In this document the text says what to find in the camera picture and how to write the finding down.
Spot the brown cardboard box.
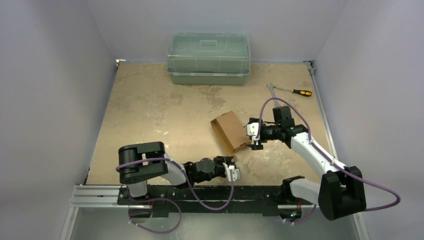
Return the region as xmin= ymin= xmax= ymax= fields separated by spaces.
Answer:
xmin=210 ymin=111 xmax=250 ymax=157

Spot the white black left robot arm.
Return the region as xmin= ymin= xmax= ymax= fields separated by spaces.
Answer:
xmin=115 ymin=141 xmax=241 ymax=205

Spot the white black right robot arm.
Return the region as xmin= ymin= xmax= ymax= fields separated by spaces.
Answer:
xmin=244 ymin=106 xmax=367 ymax=221

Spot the silver open-end wrench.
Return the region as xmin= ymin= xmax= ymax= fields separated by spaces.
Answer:
xmin=266 ymin=83 xmax=281 ymax=108

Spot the green clear-lid plastic toolbox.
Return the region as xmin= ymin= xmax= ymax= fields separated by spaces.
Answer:
xmin=166 ymin=32 xmax=251 ymax=86

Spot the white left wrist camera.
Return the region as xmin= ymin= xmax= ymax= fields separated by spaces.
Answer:
xmin=223 ymin=163 xmax=241 ymax=182

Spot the black yellow handled screwdriver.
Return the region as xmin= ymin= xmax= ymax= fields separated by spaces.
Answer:
xmin=273 ymin=86 xmax=313 ymax=97

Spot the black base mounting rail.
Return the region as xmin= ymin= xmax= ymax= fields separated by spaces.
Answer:
xmin=117 ymin=185 xmax=311 ymax=221

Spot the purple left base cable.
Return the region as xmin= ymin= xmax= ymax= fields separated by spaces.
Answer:
xmin=127 ymin=198 xmax=182 ymax=235

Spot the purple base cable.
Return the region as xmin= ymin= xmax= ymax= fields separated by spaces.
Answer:
xmin=127 ymin=198 xmax=182 ymax=235
xmin=282 ymin=204 xmax=318 ymax=226

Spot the grey corner cable conduit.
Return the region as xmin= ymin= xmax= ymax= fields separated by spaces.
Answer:
xmin=304 ymin=60 xmax=339 ymax=160

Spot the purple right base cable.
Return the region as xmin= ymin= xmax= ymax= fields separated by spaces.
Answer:
xmin=282 ymin=204 xmax=318 ymax=226

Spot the aluminium frame extrusion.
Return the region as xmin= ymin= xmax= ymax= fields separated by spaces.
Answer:
xmin=71 ymin=185 xmax=313 ymax=215

